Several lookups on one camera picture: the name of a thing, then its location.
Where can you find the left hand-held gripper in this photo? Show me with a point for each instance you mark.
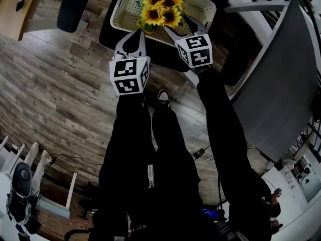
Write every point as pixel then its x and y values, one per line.
pixel 125 70

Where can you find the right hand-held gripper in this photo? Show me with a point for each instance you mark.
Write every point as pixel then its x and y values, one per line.
pixel 200 58

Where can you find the yellow sunflower bouquet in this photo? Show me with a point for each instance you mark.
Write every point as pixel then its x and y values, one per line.
pixel 160 10

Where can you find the cream perforated plastic basket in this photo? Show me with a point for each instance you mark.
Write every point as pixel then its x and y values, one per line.
pixel 125 16

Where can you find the person's right forearm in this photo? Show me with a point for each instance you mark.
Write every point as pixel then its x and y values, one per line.
pixel 220 109

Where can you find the person's left forearm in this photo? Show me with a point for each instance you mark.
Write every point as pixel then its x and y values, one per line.
pixel 130 124

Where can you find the person's shoe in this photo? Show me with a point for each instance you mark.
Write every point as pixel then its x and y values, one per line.
pixel 164 98

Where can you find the black mesh office chair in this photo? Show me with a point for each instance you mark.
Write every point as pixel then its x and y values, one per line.
pixel 71 9

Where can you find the white desk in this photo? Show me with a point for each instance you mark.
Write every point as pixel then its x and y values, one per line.
pixel 258 5

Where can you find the person's leg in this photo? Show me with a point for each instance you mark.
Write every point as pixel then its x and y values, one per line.
pixel 170 139

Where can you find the black power adapter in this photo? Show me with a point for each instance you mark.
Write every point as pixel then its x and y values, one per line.
pixel 198 153

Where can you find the wooden desk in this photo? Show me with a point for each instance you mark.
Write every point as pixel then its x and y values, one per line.
pixel 10 9

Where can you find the gray black device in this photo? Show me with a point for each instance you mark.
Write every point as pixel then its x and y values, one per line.
pixel 22 177

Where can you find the person's torso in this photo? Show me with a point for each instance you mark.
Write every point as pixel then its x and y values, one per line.
pixel 175 222

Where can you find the blue lit device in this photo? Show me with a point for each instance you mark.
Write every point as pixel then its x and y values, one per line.
pixel 209 213

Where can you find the white table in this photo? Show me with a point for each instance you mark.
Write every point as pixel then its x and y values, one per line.
pixel 3 205

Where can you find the black metal frame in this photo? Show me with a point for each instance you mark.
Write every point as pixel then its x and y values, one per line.
pixel 304 139

